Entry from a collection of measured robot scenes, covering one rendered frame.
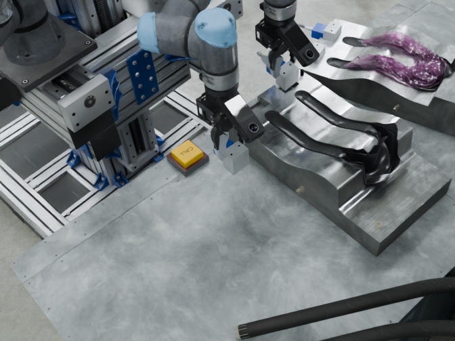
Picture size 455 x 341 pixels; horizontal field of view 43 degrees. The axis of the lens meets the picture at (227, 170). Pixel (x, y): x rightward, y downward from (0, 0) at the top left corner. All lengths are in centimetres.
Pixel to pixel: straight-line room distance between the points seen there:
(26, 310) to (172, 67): 108
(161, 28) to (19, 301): 148
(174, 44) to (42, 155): 144
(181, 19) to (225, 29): 10
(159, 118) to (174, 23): 138
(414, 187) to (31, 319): 149
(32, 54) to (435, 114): 102
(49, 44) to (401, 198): 92
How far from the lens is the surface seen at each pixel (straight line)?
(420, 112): 159
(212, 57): 110
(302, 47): 138
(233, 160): 129
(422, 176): 142
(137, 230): 140
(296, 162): 136
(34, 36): 149
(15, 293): 239
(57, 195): 232
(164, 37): 112
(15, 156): 252
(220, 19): 108
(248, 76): 294
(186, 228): 138
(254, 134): 117
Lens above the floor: 193
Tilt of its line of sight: 50 degrees down
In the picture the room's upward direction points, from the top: 6 degrees counter-clockwise
